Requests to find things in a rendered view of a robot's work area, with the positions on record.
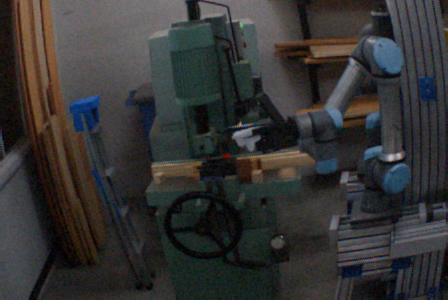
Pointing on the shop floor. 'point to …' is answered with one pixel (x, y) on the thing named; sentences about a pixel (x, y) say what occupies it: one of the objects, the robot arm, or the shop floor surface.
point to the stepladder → (87, 118)
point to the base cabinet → (255, 246)
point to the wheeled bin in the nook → (144, 96)
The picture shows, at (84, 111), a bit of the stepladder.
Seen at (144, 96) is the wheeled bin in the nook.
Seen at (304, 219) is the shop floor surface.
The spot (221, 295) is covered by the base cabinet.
